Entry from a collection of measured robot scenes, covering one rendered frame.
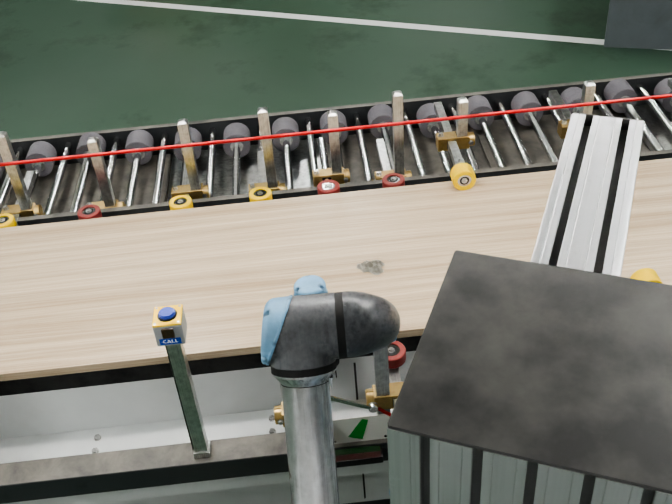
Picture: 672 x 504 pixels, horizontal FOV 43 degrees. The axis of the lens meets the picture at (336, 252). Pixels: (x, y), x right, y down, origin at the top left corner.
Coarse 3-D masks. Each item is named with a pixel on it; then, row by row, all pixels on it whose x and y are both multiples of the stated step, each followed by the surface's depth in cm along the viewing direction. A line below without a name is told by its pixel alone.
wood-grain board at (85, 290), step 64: (384, 192) 296; (448, 192) 294; (512, 192) 291; (640, 192) 286; (0, 256) 283; (64, 256) 280; (128, 256) 278; (192, 256) 276; (256, 256) 274; (320, 256) 271; (384, 256) 269; (448, 256) 267; (512, 256) 265; (640, 256) 261; (0, 320) 258; (64, 320) 256; (128, 320) 254; (192, 320) 252; (256, 320) 250
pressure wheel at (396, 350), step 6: (396, 342) 238; (390, 348) 236; (396, 348) 237; (402, 348) 236; (390, 354) 235; (396, 354) 235; (402, 354) 235; (390, 360) 233; (396, 360) 234; (402, 360) 235; (390, 366) 235; (396, 366) 235
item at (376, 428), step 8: (368, 416) 232; (376, 416) 232; (384, 416) 233; (336, 424) 233; (344, 424) 233; (352, 424) 234; (368, 424) 234; (376, 424) 234; (384, 424) 235; (336, 432) 235; (344, 432) 235; (368, 432) 236; (376, 432) 237; (384, 432) 237; (336, 440) 237; (344, 440) 237; (352, 440) 238; (360, 440) 238
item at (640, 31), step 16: (624, 0) 545; (640, 0) 542; (656, 0) 540; (608, 16) 553; (624, 16) 551; (640, 16) 549; (656, 16) 546; (608, 32) 560; (624, 32) 557; (640, 32) 555; (656, 32) 552; (640, 48) 562; (656, 48) 559
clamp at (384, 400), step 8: (392, 384) 231; (400, 384) 231; (368, 392) 230; (392, 392) 229; (368, 400) 229; (376, 400) 228; (384, 400) 229; (392, 400) 229; (384, 408) 231; (392, 408) 231
